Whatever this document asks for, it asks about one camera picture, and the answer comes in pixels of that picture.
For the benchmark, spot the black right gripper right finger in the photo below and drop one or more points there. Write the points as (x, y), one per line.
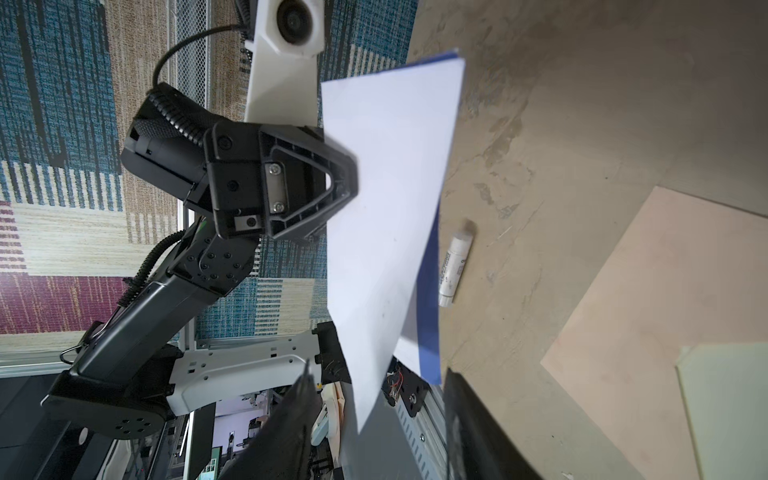
(476, 445)

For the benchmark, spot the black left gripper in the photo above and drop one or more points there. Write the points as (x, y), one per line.
(282, 181)

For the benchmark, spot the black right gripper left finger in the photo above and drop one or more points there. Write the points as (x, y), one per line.
(281, 449)

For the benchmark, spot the blue bordered white letter paper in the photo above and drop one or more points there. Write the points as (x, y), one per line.
(382, 248)

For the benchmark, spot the pink envelope with flap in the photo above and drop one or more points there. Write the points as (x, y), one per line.
(686, 271)

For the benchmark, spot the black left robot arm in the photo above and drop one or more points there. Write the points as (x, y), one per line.
(184, 274)

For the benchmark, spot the white glue stick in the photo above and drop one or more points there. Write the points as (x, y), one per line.
(453, 266)

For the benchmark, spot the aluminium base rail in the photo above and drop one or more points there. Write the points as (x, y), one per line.
(411, 399)

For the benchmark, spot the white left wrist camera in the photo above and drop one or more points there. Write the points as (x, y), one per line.
(288, 36)

